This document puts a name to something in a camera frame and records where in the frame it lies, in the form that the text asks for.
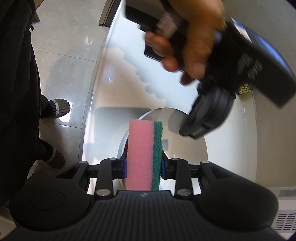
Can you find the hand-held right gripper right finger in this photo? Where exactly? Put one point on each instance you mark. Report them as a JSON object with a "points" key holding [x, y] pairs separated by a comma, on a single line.
{"points": [[162, 169]]}

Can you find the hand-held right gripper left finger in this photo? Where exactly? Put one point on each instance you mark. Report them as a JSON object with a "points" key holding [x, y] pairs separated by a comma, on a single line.
{"points": [[124, 170]]}

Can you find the pink and green sponge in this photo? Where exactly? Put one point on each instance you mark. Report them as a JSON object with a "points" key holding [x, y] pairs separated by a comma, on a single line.
{"points": [[140, 153]]}

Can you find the white bowl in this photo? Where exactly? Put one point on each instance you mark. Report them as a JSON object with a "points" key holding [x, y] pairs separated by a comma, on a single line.
{"points": [[185, 148]]}

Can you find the person's left hand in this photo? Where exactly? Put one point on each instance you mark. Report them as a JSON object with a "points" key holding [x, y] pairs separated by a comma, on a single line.
{"points": [[198, 39]]}

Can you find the yellow label jar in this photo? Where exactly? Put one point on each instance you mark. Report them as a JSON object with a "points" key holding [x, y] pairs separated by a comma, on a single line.
{"points": [[244, 89]]}

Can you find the grey striped slipper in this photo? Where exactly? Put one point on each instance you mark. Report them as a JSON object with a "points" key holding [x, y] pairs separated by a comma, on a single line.
{"points": [[60, 107], [56, 158]]}

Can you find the person's black clothing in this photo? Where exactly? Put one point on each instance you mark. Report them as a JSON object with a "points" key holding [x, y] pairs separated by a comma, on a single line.
{"points": [[18, 104]]}

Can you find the white vented appliance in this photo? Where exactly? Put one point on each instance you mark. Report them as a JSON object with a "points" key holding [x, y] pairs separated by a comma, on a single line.
{"points": [[285, 208]]}

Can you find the wooden trim strip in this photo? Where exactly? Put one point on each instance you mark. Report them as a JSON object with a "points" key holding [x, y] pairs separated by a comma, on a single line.
{"points": [[109, 14]]}

